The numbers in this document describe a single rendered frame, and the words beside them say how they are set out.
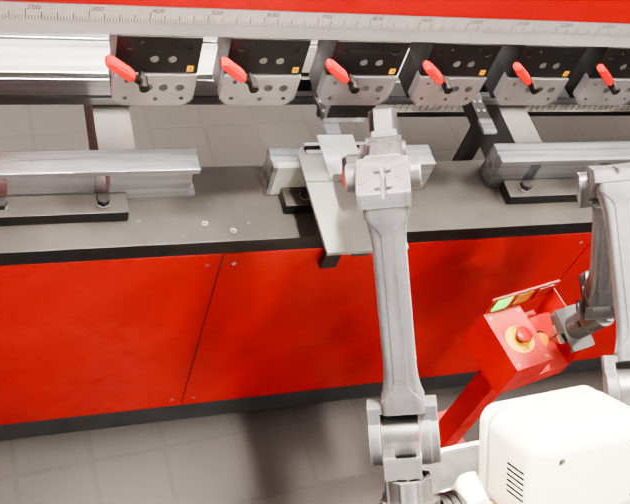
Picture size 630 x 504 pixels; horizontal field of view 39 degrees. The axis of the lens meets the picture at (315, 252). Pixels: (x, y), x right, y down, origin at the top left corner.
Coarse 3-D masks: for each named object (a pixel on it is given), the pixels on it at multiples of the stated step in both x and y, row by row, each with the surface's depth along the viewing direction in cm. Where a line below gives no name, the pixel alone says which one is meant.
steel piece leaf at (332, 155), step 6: (324, 150) 196; (330, 150) 197; (336, 150) 197; (342, 150) 197; (348, 150) 198; (354, 150) 198; (324, 156) 195; (330, 156) 195; (336, 156) 196; (342, 156) 196; (330, 162) 194; (336, 162) 195; (330, 168) 193; (336, 168) 194; (330, 174) 192; (336, 174) 190; (336, 180) 192
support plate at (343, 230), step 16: (304, 160) 193; (320, 160) 194; (304, 176) 191; (320, 176) 192; (320, 192) 189; (336, 192) 190; (320, 208) 186; (336, 208) 187; (352, 208) 188; (320, 224) 184; (336, 224) 185; (352, 224) 186; (336, 240) 182; (352, 240) 183; (368, 240) 184
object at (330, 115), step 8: (328, 112) 186; (336, 112) 187; (344, 112) 188; (352, 112) 188; (360, 112) 189; (328, 120) 190; (336, 120) 190; (344, 120) 191; (352, 120) 192; (360, 120) 192
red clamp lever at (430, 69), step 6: (426, 60) 173; (426, 66) 172; (432, 66) 173; (426, 72) 173; (432, 72) 173; (438, 72) 174; (432, 78) 175; (438, 78) 175; (444, 78) 179; (444, 84) 178; (450, 84) 178; (444, 90) 178; (450, 90) 178
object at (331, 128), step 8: (312, 48) 212; (312, 56) 208; (304, 64) 206; (304, 72) 204; (304, 80) 205; (304, 88) 207; (312, 88) 206; (320, 104) 204; (320, 112) 202; (328, 128) 200; (336, 128) 201
